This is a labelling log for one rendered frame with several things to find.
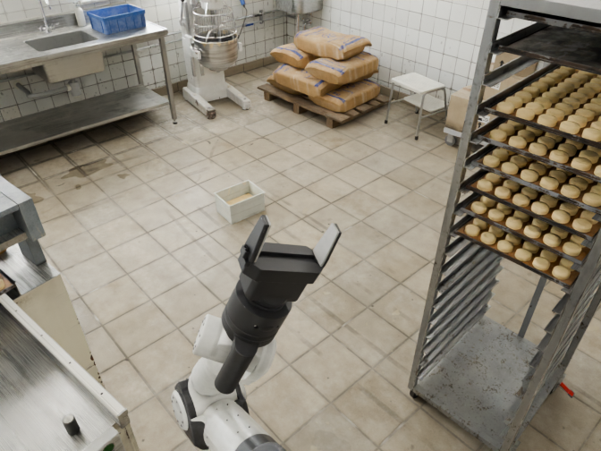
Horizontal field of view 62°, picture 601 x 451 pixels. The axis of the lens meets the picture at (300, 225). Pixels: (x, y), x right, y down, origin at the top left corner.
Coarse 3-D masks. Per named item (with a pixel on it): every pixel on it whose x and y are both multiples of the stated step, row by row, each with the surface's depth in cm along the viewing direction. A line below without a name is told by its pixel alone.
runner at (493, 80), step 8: (520, 56) 152; (504, 64) 146; (512, 64) 151; (520, 64) 154; (528, 64) 154; (488, 72) 141; (496, 72) 145; (504, 72) 149; (512, 72) 149; (488, 80) 143; (496, 80) 144
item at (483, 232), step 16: (480, 224) 175; (480, 240) 171; (496, 240) 171; (512, 240) 167; (512, 256) 164; (528, 256) 161; (544, 256) 161; (560, 256) 164; (544, 272) 158; (560, 272) 155; (576, 272) 158
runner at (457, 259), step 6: (468, 246) 195; (474, 246) 197; (462, 252) 194; (468, 252) 194; (456, 258) 191; (462, 258) 191; (444, 264) 184; (450, 264) 188; (456, 264) 188; (444, 270) 185; (450, 270) 185
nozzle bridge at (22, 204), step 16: (0, 176) 178; (0, 192) 169; (16, 192) 169; (0, 208) 161; (16, 208) 164; (32, 208) 168; (0, 224) 170; (16, 224) 175; (32, 224) 170; (0, 240) 170; (16, 240) 172; (32, 240) 173; (32, 256) 187
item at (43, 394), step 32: (0, 320) 168; (0, 352) 157; (32, 352) 157; (0, 384) 148; (32, 384) 148; (64, 384) 148; (0, 416) 139; (32, 416) 139; (64, 416) 133; (96, 416) 139; (0, 448) 132; (32, 448) 132; (64, 448) 132; (128, 448) 147
